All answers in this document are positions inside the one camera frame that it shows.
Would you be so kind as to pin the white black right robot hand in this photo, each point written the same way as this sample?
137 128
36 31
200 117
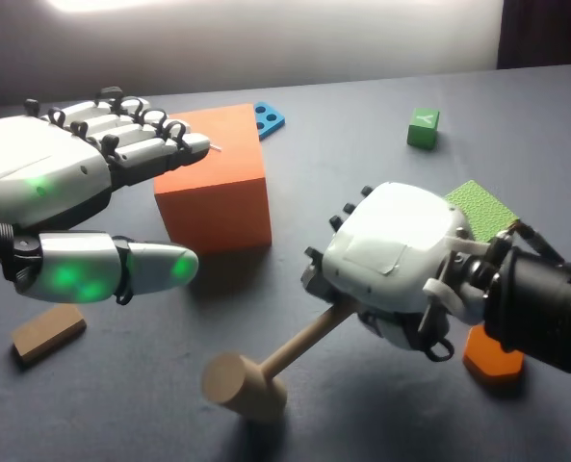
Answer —
391 240

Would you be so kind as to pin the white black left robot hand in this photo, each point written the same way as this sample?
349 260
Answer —
39 159

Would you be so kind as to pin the large orange cube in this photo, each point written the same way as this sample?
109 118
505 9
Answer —
217 212

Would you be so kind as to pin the wooden mallet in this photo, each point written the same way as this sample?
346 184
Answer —
237 380

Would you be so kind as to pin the green textured flat block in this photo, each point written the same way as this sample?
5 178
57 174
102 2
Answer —
482 207

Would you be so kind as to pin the green cube with letter Y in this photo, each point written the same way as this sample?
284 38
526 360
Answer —
422 137

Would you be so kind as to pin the orange hexagon block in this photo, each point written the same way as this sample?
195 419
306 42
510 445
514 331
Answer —
482 361

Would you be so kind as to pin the blue block with four holes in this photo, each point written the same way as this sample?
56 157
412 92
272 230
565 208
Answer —
275 129

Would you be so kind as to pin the flat wooden rectangular block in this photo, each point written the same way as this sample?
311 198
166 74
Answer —
44 334

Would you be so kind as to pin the grey table cloth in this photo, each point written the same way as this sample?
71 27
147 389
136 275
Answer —
386 423

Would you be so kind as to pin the dark curtain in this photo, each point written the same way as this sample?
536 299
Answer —
545 33

